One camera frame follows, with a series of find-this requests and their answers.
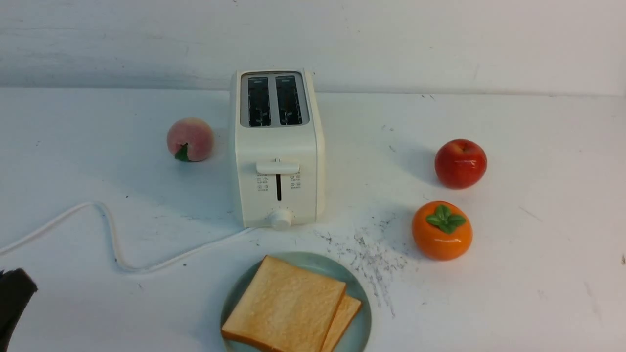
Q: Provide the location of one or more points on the orange persimmon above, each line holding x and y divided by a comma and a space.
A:
441, 231

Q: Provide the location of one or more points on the red apple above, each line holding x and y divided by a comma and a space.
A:
460, 164

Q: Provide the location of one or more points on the white two-slot toaster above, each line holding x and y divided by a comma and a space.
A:
276, 149

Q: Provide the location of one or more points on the pink peach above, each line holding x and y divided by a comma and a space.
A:
190, 140

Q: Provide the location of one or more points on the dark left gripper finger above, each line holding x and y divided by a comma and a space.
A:
16, 290

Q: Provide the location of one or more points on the toast slice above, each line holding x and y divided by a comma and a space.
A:
346, 312
285, 308

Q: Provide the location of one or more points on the light green plate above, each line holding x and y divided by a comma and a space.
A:
356, 335

